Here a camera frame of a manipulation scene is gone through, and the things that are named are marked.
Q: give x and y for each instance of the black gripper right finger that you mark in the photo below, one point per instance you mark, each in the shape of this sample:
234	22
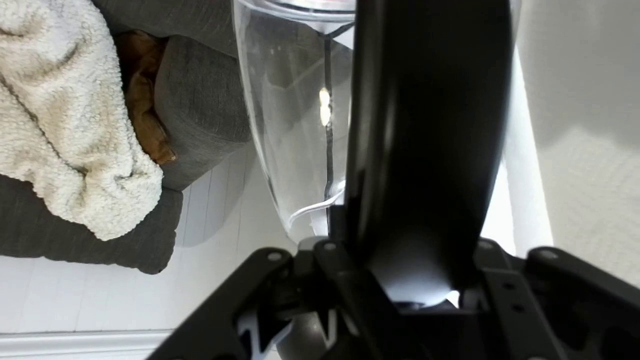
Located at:
553	304

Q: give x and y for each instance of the glass electric kettle black handle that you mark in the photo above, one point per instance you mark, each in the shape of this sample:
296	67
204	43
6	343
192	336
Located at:
381	122

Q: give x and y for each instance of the grey upholstered cushion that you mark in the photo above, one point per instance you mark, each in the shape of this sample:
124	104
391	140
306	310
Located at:
199	101

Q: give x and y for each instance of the cream terry towel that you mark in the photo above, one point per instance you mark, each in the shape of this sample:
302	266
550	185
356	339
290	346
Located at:
65	127

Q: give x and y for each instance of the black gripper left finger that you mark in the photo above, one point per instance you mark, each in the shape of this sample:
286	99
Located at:
272	300

